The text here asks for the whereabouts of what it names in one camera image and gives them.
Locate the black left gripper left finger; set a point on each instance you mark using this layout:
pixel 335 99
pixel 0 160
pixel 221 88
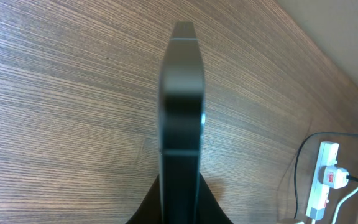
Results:
pixel 149 211

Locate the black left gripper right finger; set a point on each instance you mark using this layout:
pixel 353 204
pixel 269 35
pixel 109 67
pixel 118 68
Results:
pixel 209 211

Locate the blue screen Galaxy smartphone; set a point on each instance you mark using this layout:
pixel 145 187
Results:
pixel 180 124

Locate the white charger plug adapter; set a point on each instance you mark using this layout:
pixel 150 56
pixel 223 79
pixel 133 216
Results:
pixel 335 177

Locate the white power strip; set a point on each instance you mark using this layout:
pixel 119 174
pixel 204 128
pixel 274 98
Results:
pixel 319 192

